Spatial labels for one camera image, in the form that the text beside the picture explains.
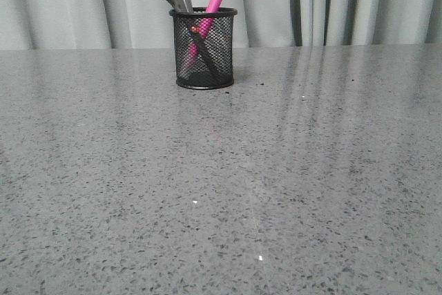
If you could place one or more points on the pink pen with clear cap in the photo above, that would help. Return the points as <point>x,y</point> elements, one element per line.
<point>202,30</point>

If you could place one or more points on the black mesh pen cup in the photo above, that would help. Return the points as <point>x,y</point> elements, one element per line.
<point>219,43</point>

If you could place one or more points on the grey pleated curtain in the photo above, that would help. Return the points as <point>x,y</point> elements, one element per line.
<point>102,24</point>

